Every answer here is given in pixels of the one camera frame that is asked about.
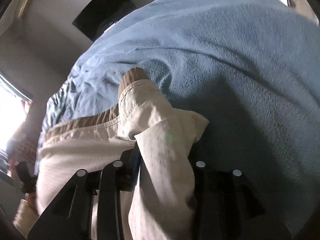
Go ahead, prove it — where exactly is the white puffer jacket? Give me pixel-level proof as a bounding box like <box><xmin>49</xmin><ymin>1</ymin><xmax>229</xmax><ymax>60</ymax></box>
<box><xmin>36</xmin><ymin>68</ymin><xmax>209</xmax><ymax>239</ymax></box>

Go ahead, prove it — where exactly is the black flat monitor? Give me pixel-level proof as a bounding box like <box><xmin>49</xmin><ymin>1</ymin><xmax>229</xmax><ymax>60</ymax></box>
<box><xmin>72</xmin><ymin>0</ymin><xmax>137</xmax><ymax>42</ymax></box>

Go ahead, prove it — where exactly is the window with curtain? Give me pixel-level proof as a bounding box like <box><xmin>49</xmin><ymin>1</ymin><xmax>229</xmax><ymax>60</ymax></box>
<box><xmin>1</xmin><ymin>74</ymin><xmax>32</xmax><ymax>154</ymax></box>

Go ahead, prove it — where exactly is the person's left hand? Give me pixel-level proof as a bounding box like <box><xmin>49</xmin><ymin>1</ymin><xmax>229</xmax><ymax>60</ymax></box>
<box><xmin>25</xmin><ymin>192</ymin><xmax>38</xmax><ymax>215</ymax></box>

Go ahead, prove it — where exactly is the blue fleece blanket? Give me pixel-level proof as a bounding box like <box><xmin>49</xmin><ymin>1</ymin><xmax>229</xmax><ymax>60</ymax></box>
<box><xmin>42</xmin><ymin>0</ymin><xmax>319</xmax><ymax>236</ymax></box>

